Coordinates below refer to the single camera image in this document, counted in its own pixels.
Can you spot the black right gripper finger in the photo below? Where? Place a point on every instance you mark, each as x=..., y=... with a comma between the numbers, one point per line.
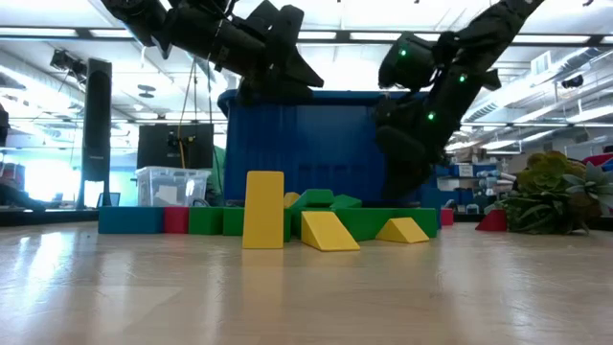
x=398, y=182
x=421, y=175

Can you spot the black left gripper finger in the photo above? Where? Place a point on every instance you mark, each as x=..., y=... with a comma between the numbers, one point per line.
x=273, y=92
x=301, y=69

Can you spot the large blue plastic bin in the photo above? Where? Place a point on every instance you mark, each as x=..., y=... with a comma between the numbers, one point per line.
x=306, y=144

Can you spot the potted succulent plant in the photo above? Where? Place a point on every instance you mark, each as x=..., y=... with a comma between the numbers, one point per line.
x=546, y=191

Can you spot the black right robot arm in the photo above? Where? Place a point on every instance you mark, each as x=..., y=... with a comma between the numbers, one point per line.
x=493, y=29

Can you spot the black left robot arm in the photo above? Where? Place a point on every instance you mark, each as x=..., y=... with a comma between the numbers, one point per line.
x=143, y=19

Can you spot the yellow block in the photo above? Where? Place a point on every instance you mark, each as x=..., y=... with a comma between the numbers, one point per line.
x=263, y=211
x=328, y=235
x=290, y=199
x=402, y=232

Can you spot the round ceiling sensor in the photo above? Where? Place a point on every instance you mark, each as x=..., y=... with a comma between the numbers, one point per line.
x=146, y=88

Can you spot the ceiling air vent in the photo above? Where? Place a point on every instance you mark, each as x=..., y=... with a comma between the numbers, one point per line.
x=541, y=62

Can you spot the black monitor screen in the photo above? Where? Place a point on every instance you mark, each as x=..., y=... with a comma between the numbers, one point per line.
x=153, y=144

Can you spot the red bag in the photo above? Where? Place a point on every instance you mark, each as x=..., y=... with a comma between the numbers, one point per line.
x=598, y=159

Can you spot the black track light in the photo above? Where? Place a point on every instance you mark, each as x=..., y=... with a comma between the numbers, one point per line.
x=64, y=60

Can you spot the blue block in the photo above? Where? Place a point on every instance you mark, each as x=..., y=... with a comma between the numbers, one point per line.
x=129, y=220

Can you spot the small laptop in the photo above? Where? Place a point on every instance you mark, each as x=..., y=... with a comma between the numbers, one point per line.
x=109, y=200

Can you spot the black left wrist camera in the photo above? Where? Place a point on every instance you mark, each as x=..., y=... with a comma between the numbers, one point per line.
x=287, y=29

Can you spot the black ceiling camera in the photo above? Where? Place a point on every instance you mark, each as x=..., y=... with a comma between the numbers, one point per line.
x=572, y=80

